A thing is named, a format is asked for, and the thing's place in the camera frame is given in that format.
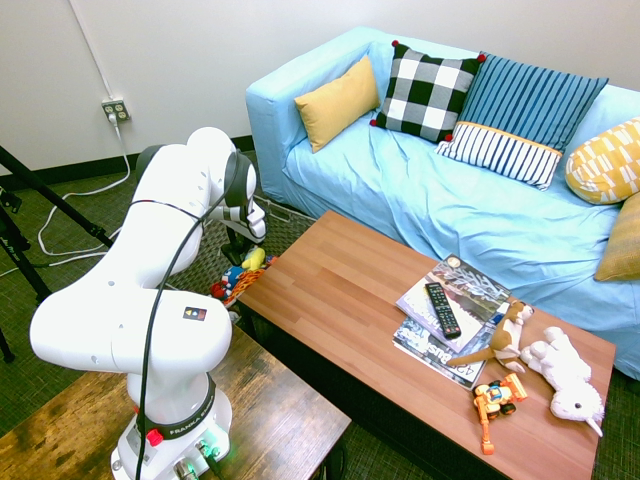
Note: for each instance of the lavender photo cover magazine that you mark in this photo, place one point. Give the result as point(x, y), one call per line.
point(470, 295)

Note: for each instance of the black TV remote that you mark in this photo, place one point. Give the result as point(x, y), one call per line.
point(442, 310)

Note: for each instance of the grey wicker basket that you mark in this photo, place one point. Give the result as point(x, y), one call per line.
point(285, 230)

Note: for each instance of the blue red plush toy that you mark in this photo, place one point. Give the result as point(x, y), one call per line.
point(231, 280)

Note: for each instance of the plain yellow pillow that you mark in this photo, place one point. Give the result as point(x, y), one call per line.
point(340, 102)

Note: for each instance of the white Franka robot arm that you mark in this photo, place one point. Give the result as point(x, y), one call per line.
point(165, 320)

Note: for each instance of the blue striped pillow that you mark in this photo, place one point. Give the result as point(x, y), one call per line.
point(535, 100)

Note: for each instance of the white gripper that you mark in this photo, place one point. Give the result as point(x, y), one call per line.
point(257, 220)

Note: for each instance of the reddish wooden coffee table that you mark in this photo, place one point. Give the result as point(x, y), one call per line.
point(380, 370)

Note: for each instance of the white navy striped pillow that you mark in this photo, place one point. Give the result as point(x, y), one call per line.
point(500, 150)

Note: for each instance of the dark rustic wooden table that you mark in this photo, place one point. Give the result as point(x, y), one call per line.
point(280, 400)

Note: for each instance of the wall power outlet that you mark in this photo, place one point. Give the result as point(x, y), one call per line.
point(116, 110)

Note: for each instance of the yellow white patterned pillow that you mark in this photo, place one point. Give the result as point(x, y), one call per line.
point(607, 165)

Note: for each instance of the white unicorn plush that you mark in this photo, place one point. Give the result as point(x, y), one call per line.
point(565, 370)

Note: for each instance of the yellow plush toy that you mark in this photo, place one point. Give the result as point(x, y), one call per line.
point(255, 259)

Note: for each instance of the business magazine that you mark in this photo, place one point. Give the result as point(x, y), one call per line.
point(435, 357)

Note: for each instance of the black camera tripod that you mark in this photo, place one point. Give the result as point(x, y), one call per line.
point(30, 185)

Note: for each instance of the black gamepad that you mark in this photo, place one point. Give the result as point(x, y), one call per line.
point(234, 254)

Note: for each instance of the mustard woven pillow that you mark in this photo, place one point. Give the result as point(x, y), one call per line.
point(625, 245)

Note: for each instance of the light blue sofa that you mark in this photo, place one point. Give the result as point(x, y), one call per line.
point(480, 220)

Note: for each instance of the black white checkered pillow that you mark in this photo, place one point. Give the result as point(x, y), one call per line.
point(425, 92)

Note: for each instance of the orange toy excavator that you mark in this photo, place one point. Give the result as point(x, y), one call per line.
point(495, 397)

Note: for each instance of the brown kangaroo plush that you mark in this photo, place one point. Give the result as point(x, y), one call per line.
point(507, 330)

